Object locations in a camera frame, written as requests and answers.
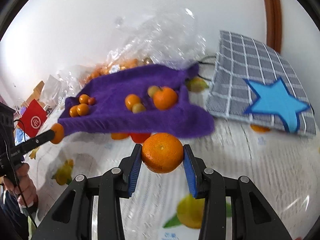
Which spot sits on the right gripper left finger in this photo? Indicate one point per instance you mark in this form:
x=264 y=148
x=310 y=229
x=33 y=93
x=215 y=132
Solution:
x=71 y=215

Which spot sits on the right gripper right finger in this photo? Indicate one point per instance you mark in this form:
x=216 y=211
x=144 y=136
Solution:
x=252 y=215

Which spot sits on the small orange kumquat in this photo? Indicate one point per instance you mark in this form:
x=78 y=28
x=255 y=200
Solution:
x=73 y=111
x=59 y=133
x=83 y=99

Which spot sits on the orange mandarin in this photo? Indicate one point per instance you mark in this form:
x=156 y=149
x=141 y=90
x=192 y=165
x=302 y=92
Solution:
x=82 y=109

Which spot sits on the small red apple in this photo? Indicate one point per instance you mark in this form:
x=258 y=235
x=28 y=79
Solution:
x=91 y=101

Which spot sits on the large orange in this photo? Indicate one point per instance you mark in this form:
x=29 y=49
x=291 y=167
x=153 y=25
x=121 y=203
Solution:
x=165 y=98
x=162 y=153

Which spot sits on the yellow-green round fruit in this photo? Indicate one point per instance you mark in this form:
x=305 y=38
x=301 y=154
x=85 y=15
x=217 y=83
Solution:
x=138 y=107
x=152 y=90

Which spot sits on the medium orange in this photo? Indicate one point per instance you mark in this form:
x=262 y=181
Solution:
x=131 y=100

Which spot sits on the person's left hand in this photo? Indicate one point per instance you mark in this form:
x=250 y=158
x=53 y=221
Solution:
x=26 y=193

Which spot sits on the red paper bag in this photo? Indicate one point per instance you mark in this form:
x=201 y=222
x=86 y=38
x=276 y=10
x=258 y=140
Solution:
x=32 y=119

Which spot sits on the wooden chair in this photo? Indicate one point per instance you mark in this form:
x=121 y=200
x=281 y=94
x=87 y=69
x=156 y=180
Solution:
x=35 y=96

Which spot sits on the white plastic bag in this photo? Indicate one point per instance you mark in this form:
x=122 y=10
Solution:
x=50 y=92

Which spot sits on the clear bag with fruit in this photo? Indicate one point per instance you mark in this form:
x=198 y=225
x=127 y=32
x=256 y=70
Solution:
x=73 y=79

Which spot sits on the bag of small oranges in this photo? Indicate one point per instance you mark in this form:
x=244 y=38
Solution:
x=110 y=68

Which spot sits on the grey checked star bag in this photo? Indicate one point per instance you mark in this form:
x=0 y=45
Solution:
x=253 y=83

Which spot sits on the purple towel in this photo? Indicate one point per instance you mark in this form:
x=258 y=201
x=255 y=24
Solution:
x=146 y=99

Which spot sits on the bag of walnuts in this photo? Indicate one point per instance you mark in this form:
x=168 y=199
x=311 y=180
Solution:
x=147 y=61

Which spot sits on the clear crumpled plastic bag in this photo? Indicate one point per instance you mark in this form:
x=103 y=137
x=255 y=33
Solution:
x=167 y=36

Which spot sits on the brown wooden door frame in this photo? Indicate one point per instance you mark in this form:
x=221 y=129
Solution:
x=273 y=24

